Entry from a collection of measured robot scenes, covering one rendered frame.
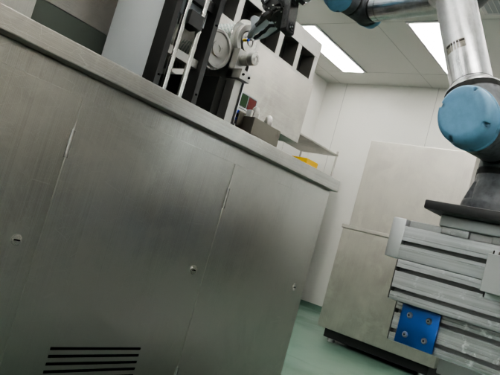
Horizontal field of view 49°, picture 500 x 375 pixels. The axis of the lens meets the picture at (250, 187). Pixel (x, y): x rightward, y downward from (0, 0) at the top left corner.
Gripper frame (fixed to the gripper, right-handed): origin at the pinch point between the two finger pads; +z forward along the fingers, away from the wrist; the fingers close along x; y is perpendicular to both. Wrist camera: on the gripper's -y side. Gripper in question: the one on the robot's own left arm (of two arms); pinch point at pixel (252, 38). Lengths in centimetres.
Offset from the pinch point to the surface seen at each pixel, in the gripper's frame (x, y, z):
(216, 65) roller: 8.4, -7.3, 11.6
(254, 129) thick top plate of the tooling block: -13.4, -20.3, 17.5
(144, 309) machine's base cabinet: 34, -79, 38
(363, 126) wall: -452, 209, 85
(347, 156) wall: -452, 186, 119
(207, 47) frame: 26.4, -17.9, 3.1
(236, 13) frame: -27, 42, 13
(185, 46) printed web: 16.0, -0.3, 15.6
